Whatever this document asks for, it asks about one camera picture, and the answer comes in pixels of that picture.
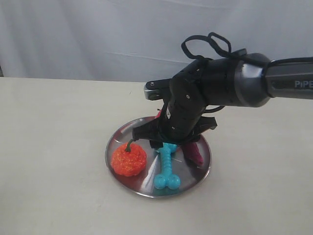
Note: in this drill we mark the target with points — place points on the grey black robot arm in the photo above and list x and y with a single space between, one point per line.
206 86

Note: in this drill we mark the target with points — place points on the orange toy pumpkin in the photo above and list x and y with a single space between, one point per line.
129 159

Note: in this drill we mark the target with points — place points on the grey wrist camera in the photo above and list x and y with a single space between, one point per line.
157 90

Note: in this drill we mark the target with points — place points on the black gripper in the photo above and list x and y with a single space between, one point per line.
181 119

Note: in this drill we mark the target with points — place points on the round steel plate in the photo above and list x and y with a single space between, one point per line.
190 174

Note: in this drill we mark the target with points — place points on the dark red sweet potato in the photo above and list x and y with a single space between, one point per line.
191 152

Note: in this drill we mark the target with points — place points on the turquoise toy bone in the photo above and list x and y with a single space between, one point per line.
166 178

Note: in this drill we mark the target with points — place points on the red toy apple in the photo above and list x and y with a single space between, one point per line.
158 115

